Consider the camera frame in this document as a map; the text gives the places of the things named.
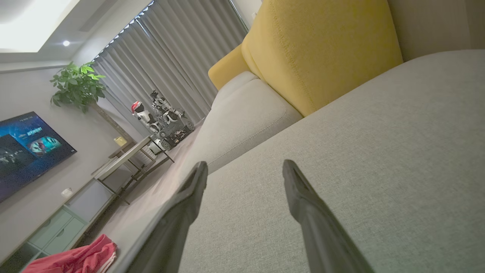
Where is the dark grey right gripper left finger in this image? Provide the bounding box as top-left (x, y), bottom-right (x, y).
top-left (125, 161), bottom-right (209, 273)

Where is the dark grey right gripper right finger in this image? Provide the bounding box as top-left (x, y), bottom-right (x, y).
top-left (282, 159), bottom-right (375, 273)

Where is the red basketball jersey white trim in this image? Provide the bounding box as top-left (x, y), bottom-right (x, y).
top-left (23, 234), bottom-right (117, 273)

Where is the light table with metal legs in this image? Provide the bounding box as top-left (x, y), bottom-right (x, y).
top-left (93, 135), bottom-right (175, 205)

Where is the large grey sofa seat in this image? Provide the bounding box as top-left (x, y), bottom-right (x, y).
top-left (114, 49), bottom-right (485, 273)

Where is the white grey wheeled robot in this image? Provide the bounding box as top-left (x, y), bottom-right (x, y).
top-left (150, 90), bottom-right (196, 151)

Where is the pale green tv cabinet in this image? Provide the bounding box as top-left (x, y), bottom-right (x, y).
top-left (0, 178), bottom-right (114, 273)

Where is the white robot with red helmet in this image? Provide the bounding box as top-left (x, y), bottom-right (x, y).
top-left (131, 100), bottom-right (160, 134)

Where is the grey sofa seat cushion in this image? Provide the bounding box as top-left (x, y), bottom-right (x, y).
top-left (189, 79), bottom-right (304, 175)
top-left (214, 71), bottom-right (260, 101)

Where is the green potted tree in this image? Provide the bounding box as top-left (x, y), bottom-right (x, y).
top-left (49, 61), bottom-right (133, 143)

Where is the yellow sofa back cushion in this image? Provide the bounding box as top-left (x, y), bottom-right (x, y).
top-left (242, 0), bottom-right (403, 117)
top-left (208, 44), bottom-right (250, 90)

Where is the grey pleated curtain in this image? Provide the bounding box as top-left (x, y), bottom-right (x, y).
top-left (91, 0), bottom-right (249, 139)

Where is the beige grey sofa backrest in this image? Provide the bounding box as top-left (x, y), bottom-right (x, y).
top-left (387, 0), bottom-right (485, 62)

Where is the wall mounted television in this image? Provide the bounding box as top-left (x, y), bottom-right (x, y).
top-left (0, 111), bottom-right (77, 203)

